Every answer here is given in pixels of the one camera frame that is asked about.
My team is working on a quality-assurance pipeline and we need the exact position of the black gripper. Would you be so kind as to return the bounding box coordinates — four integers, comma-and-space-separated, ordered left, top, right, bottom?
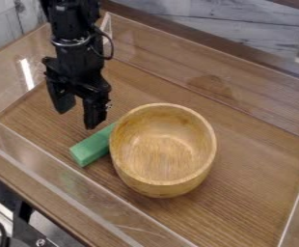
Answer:
40, 37, 114, 130

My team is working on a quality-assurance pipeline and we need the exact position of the green rectangular block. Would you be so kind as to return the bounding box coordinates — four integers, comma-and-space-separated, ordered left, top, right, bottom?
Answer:
70, 124, 115, 167

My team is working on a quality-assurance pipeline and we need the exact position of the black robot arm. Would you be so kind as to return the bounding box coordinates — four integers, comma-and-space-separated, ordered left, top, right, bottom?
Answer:
40, 0, 115, 129

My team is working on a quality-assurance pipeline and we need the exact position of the brown wooden bowl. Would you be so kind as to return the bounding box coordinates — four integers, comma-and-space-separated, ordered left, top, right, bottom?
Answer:
110, 103, 218, 198

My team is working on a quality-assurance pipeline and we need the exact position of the black table leg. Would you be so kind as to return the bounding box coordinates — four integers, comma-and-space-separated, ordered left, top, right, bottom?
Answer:
14, 201, 34, 223

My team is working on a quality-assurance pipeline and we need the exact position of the clear acrylic corner bracket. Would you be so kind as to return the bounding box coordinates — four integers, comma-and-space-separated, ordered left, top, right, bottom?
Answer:
99, 13, 112, 43

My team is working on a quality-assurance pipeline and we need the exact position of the black metal base plate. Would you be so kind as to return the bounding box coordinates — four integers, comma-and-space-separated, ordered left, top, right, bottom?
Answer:
12, 221, 58, 247

